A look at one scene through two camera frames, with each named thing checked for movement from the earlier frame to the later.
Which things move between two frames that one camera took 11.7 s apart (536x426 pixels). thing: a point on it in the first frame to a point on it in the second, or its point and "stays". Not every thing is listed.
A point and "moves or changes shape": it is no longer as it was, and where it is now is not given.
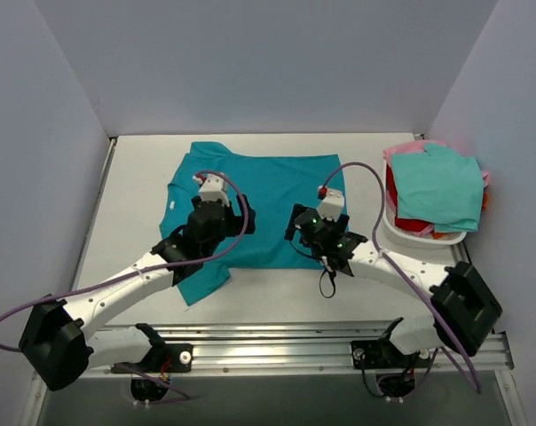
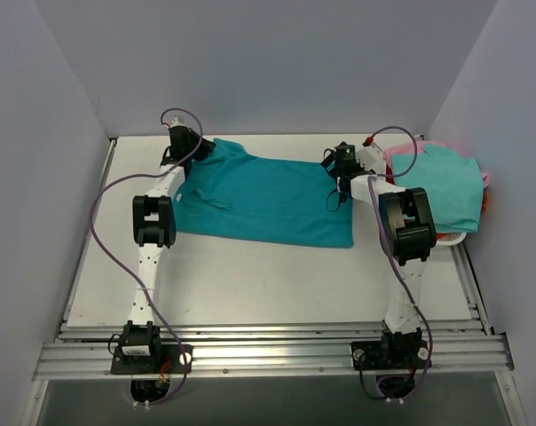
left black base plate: x=168 y=358 stays
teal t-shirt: x=271 y=183 moves or changes shape
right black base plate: x=375 y=354 stays
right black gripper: x=295 y=220 to x=331 y=161
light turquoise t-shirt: x=442 y=188 stays
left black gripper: x=240 y=216 to x=199 y=146
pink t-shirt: x=411 y=147 stays
